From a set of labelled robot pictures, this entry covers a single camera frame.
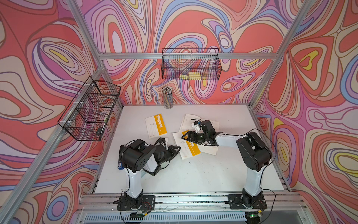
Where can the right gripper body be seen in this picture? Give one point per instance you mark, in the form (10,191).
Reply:
(201,137)

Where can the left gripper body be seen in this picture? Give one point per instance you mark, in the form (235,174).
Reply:
(165,157)

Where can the cream lined notebook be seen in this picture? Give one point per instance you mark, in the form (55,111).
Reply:
(188,124)
(155,126)
(188,149)

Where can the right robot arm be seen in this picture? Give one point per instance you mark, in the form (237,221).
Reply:
(254,152)

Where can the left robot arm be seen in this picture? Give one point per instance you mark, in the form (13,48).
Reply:
(137,156)

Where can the light blue white stapler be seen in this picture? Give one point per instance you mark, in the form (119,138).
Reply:
(143,173)

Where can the metal pen cup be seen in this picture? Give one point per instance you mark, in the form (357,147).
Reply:
(167,95)

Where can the yellow sticky notes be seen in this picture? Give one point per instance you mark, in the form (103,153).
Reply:
(191,76)

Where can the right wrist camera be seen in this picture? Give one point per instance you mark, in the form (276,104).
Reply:
(197,126)

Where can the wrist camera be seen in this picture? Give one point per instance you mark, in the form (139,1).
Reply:
(197,126)
(165,142)

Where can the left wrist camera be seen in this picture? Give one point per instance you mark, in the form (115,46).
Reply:
(165,142)

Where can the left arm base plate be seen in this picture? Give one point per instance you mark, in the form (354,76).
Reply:
(141,203)

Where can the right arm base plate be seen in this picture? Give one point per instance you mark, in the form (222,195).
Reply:
(242,202)

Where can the black wire basket back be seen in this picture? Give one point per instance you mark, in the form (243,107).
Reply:
(176,61)

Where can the black wire basket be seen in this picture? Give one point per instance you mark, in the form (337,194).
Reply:
(176,61)
(87,116)

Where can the black wire basket left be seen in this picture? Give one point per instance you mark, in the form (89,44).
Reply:
(87,116)

